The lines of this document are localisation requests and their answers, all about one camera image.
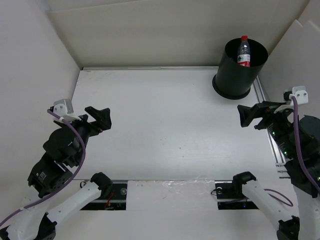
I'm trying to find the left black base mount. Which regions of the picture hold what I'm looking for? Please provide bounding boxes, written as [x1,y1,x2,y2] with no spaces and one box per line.
[81,180,128,211]

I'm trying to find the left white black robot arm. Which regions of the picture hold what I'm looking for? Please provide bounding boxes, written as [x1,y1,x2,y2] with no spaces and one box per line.
[0,106,113,240]

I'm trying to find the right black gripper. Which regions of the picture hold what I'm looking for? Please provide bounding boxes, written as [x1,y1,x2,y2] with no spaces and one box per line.
[237,99,297,158]

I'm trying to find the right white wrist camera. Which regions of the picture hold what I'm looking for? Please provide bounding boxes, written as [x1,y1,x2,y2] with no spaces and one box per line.
[283,85,309,107]

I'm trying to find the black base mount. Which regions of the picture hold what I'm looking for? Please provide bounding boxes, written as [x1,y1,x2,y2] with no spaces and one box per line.
[81,180,128,211]
[210,180,259,210]

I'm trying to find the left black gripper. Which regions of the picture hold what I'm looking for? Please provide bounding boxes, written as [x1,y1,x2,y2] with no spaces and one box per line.
[60,105,112,165]

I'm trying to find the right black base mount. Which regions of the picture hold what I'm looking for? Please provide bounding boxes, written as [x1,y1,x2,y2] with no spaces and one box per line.
[210,180,259,210]

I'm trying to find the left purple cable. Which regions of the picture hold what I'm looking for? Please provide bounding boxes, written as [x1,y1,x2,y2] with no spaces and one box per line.
[0,109,87,227]

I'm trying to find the black cylindrical bin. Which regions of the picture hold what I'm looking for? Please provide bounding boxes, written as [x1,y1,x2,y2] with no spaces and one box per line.
[212,38,269,100]

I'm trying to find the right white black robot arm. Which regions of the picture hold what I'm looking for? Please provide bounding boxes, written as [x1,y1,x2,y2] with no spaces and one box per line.
[231,99,320,240]

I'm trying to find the clear bottle red label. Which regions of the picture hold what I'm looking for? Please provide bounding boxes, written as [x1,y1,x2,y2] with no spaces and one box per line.
[237,35,251,67]

